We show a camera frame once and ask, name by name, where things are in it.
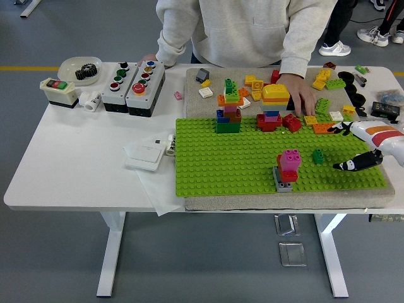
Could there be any long light green brick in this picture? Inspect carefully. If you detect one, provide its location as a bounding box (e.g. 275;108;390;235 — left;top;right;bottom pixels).
314;97;331;115
324;78;347;91

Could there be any red square brick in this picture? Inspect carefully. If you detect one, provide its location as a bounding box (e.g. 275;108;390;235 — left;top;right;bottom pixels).
276;154;299;184

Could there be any metal floor socket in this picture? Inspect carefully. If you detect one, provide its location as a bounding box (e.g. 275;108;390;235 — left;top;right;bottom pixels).
278;241;307;268
273;213;300;237

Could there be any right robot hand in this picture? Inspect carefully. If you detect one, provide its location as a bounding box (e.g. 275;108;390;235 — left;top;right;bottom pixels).
326;121;404;173

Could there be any black gear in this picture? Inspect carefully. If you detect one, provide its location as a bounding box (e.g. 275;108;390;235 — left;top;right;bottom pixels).
74;62;99;82

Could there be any white pipe tee fitting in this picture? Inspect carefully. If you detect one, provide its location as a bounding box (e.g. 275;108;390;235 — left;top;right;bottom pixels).
78;90;102;112

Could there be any white bowl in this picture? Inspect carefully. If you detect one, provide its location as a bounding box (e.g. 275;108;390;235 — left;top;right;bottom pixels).
57;56;104;86

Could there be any grey square brick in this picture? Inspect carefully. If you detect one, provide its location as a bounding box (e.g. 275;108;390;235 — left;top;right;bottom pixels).
272;166;294;194

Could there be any green studded baseplate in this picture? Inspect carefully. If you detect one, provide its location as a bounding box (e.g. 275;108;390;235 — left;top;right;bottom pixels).
174;115;389;199

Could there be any person's right hand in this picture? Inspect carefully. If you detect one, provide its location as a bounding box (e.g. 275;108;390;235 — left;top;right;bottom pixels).
137;52;176;68

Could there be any white table leg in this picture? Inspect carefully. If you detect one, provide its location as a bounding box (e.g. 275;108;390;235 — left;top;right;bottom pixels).
96;211;127;297
314;213;350;299

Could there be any black electronic device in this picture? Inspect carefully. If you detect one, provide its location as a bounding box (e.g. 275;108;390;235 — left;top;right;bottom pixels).
371;100;401;124

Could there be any white table foot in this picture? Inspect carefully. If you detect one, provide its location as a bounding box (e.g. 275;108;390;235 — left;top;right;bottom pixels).
14;0;42;18

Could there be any white paper sheet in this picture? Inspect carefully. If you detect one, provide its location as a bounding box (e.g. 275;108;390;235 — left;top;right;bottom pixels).
122;135;187;218

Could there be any green-based multicolour brick tower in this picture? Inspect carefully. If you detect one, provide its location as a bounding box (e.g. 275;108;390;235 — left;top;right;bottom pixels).
215;76;246;135

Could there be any white printed tube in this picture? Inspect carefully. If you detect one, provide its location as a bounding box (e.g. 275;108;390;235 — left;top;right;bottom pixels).
164;133;177;157

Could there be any desk control panel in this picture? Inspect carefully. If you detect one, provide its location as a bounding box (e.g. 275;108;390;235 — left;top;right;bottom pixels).
368;213;404;223

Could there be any three-button control box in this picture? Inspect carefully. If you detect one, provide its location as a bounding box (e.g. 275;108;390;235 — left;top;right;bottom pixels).
100;62;140;114

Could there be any white wall switch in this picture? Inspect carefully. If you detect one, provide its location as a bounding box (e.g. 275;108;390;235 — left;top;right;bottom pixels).
125;144;166;173

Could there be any emergency-stop button control box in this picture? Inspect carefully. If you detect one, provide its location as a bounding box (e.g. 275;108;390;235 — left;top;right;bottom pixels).
125;59;167;118

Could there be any white red-green switch box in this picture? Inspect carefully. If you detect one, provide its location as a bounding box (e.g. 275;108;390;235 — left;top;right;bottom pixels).
40;77;80;109

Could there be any grey-brown mat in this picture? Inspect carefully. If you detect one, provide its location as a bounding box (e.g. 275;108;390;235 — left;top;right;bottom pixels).
184;66;397;212

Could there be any metal hand tool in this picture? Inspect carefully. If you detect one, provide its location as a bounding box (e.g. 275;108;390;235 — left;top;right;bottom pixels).
352;72;368;88

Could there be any person's left hand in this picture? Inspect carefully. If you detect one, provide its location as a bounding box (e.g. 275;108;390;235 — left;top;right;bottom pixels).
276;73;317;117

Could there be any long orange brick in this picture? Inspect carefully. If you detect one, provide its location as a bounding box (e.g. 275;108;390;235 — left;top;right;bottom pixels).
312;122;336;135

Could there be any plastic bag of blue parts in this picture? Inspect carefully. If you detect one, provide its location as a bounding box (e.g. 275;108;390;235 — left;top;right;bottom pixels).
375;89;404;105

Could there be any pink square brick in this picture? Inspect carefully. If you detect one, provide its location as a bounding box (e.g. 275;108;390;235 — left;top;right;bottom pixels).
282;148;303;167
280;159;300;173

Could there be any red-based yellow-domed brick tower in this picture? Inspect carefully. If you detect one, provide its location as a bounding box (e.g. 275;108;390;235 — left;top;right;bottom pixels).
256;83;291;133

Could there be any large red brick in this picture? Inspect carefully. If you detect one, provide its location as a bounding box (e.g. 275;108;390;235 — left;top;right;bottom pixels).
282;113;303;133

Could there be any person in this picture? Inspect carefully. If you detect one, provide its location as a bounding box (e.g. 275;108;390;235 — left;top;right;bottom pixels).
137;0;338;117
356;0;404;48
318;0;359;57

